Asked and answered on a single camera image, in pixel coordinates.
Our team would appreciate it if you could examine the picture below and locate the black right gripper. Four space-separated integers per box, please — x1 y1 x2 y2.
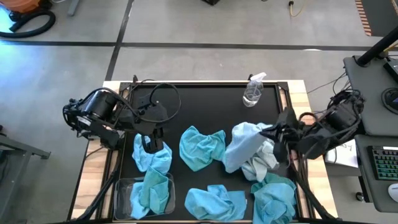
260 108 301 164

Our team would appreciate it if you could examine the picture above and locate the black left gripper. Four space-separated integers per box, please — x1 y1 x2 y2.
135 104 169 154

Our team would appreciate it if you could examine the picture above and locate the teal microfiber towel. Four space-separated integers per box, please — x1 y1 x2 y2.
179 126 227 172

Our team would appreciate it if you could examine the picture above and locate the clear plastic spray bottle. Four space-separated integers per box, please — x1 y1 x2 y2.
242 72 267 108

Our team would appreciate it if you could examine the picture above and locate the black table mat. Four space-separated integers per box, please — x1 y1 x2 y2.
119 83 302 222

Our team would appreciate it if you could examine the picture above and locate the white paper sheet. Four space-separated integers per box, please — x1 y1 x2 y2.
325 141 359 169

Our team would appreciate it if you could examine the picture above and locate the gray desk top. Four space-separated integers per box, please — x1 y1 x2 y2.
343 55 398 138
354 134 398 213

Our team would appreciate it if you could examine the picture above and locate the backlit black keyboard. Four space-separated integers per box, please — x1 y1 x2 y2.
368 145 398 182

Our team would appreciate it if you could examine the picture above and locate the black round desk device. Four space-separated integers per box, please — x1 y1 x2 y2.
381 87 398 114

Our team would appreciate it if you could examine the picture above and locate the black pole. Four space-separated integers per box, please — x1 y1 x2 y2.
356 27 398 67

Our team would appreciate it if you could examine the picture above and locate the white computer mouse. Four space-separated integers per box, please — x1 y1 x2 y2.
387 182 398 203

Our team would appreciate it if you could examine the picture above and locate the black flat desk device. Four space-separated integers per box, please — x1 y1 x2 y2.
384 57 398 84

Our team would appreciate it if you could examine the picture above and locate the gray metal side table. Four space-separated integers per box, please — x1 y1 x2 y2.
0 124 52 224

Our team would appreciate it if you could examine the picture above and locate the gray metal leg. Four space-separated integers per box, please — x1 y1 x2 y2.
67 0 82 17

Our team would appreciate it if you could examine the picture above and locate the dark rug with orange edge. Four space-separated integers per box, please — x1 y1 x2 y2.
355 0 398 37

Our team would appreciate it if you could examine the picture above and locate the orange shop vacuum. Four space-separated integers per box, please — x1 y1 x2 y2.
8 0 43 14

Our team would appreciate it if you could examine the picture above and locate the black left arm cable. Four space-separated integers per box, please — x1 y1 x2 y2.
136 82 182 124

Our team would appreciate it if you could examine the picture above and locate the black diagonal frame strut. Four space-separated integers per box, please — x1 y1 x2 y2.
70 167 125 222
290 169 335 222

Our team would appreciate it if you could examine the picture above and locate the yellow cable with black plug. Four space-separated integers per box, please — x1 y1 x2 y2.
287 0 305 19

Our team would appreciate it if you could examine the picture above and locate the black vacuum hose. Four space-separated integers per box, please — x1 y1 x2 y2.
0 9 57 39

